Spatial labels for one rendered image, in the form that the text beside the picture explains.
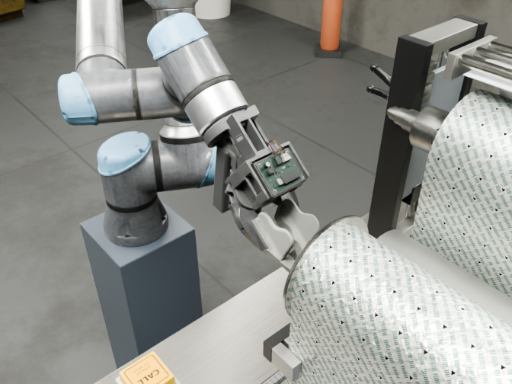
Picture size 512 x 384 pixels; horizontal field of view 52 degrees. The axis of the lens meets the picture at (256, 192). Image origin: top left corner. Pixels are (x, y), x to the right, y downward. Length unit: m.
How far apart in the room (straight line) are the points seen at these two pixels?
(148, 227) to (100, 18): 0.51
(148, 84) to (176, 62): 0.10
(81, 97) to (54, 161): 2.60
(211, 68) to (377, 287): 0.33
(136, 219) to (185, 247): 0.15
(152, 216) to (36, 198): 1.91
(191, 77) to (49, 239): 2.17
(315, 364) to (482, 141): 0.33
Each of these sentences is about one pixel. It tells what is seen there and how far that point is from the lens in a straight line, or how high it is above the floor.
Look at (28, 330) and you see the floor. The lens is 2.38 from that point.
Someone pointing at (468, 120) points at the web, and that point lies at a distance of 0.70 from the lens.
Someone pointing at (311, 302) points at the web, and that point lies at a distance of 0.60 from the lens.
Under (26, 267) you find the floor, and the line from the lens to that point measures 2.66.
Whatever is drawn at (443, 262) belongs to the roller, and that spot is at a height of 1.23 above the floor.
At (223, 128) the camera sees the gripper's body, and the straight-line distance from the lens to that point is 0.65.
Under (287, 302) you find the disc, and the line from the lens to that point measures 0.63.
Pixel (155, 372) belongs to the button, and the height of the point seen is 0.92.
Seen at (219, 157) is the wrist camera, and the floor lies 1.34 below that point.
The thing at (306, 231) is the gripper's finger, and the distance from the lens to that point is 0.68.
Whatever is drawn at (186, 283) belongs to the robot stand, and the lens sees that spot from 1.35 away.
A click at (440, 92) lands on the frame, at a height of 1.34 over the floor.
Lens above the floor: 1.71
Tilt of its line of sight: 36 degrees down
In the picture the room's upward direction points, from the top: straight up
